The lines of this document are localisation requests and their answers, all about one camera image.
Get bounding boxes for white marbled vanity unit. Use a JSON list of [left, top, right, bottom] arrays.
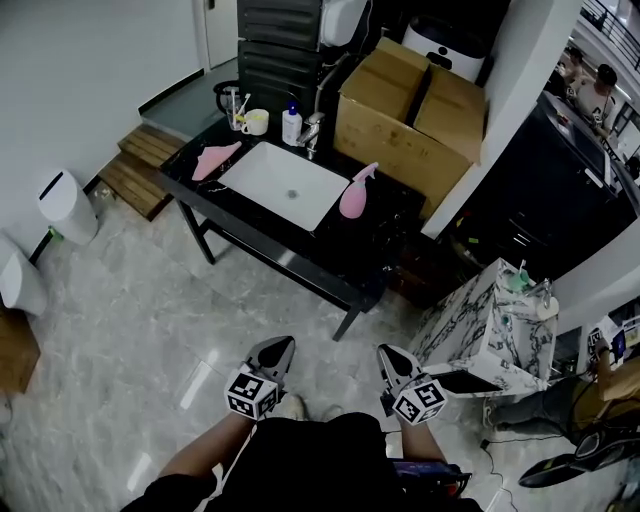
[[408, 257, 560, 396]]

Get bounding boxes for white mug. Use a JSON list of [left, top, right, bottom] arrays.
[[240, 108, 270, 136]]

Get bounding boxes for black device with blue screen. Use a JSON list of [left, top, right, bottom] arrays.
[[392, 459, 474, 499]]

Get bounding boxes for pink cloth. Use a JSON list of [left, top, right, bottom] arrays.
[[191, 141, 243, 182]]

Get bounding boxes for plain white bin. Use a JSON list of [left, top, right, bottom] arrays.
[[0, 232, 50, 317]]

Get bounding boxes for white bin with black slot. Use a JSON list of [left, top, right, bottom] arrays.
[[37, 169, 100, 246]]

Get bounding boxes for black metal railing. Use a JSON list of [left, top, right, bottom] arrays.
[[582, 0, 640, 66]]

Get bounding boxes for white pump bottle blue cap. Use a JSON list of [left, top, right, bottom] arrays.
[[281, 101, 304, 147]]

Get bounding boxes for white appliance with black face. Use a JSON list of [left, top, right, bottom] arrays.
[[402, 14, 486, 84]]

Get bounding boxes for large cardboard box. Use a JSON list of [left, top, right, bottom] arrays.
[[333, 37, 489, 221]]

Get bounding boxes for person's right forearm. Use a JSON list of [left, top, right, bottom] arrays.
[[399, 417, 449, 464]]

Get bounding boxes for pink spray bottle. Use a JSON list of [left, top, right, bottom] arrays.
[[339, 161, 380, 219]]

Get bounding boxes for person's left shoe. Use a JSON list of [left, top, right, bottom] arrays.
[[279, 394, 311, 422]]

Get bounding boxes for black marble vanity table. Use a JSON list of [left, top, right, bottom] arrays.
[[158, 117, 426, 342]]

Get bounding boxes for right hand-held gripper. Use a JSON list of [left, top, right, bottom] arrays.
[[376, 342, 448, 427]]

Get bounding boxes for person's left forearm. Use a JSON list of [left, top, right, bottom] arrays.
[[158, 412, 259, 481]]

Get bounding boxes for white rectangular sink basin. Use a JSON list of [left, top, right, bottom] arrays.
[[217, 141, 351, 233]]

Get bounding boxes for chrome faucet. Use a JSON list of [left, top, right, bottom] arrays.
[[297, 111, 326, 160]]

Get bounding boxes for black glossy floor appliance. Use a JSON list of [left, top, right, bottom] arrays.
[[518, 429, 632, 489]]

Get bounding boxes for small cardboard box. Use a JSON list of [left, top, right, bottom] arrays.
[[0, 307, 41, 396]]

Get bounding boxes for wooden steps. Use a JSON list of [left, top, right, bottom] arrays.
[[98, 123, 187, 221]]

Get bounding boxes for person's black clothing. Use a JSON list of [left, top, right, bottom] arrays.
[[119, 412, 484, 512]]

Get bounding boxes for dark cabinet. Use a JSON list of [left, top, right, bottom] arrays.
[[449, 92, 639, 281]]

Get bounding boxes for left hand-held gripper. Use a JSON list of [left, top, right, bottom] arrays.
[[223, 335, 296, 422]]

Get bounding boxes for green cup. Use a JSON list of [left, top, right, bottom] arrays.
[[504, 267, 534, 296]]

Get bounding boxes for grey flexible hose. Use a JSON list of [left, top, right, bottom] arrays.
[[317, 52, 351, 116]]

